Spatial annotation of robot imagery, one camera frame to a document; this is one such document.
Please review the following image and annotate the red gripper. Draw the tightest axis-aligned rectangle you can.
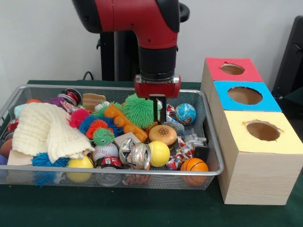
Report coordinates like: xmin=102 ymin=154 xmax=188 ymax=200
xmin=134 ymin=74 xmax=182 ymax=125

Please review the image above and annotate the green spiky rubber ball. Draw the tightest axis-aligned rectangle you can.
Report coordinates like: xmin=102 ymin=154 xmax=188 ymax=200
xmin=122 ymin=93 xmax=161 ymax=130

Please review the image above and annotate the crushed clear plastic bottle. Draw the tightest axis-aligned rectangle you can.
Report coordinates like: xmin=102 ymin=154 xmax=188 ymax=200
xmin=163 ymin=119 xmax=186 ymax=136

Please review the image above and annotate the cream waffle cloth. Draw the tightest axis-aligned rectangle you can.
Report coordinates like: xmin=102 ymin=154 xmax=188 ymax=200
xmin=11 ymin=102 xmax=95 ymax=163

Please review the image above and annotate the wooden box with three holes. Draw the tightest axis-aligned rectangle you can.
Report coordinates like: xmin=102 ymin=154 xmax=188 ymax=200
xmin=200 ymin=57 xmax=303 ymax=205

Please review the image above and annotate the opened silver drink can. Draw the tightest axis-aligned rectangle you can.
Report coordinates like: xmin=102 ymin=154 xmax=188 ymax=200
xmin=118 ymin=138 xmax=152 ymax=170

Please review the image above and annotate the orange toy basketball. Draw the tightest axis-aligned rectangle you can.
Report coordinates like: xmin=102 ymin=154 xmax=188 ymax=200
xmin=180 ymin=157 xmax=209 ymax=187

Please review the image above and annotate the white baseball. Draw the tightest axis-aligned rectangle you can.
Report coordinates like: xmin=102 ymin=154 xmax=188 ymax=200
xmin=91 ymin=142 xmax=119 ymax=163

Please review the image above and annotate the orange plush toy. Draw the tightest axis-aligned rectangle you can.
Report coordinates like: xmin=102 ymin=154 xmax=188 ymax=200
xmin=80 ymin=149 xmax=94 ymax=159

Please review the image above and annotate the purple spiky rubber ball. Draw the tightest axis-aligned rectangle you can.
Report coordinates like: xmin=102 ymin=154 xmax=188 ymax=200
xmin=44 ymin=96 xmax=66 ymax=107

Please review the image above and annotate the blue spiky ball with eyes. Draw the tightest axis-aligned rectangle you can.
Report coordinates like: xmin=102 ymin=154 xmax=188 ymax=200
xmin=31 ymin=152 xmax=71 ymax=167

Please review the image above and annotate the side table with green cloth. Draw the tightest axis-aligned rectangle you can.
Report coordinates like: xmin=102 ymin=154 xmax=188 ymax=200
xmin=283 ymin=87 xmax=303 ymax=112

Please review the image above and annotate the mint knitted cloth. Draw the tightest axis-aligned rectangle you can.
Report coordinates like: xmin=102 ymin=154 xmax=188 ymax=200
xmin=13 ymin=104 xmax=27 ymax=118

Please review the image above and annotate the black upright panel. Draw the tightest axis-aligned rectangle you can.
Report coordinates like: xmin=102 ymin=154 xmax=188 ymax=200
xmin=272 ymin=15 xmax=303 ymax=95

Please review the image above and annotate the plain wooden block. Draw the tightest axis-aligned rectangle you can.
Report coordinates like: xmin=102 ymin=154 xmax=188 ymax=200
xmin=6 ymin=150 xmax=34 ymax=166

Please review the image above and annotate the brown toy football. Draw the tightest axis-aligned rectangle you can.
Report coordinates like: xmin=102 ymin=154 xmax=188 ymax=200
xmin=0 ymin=139 xmax=13 ymax=158

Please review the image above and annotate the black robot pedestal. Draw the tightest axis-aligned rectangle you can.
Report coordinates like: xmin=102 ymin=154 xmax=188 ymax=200
xmin=96 ymin=4 xmax=190 ymax=82

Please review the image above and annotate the shallow wire mesh bin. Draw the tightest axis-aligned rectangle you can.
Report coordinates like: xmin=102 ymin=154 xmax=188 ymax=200
xmin=0 ymin=84 xmax=225 ymax=190

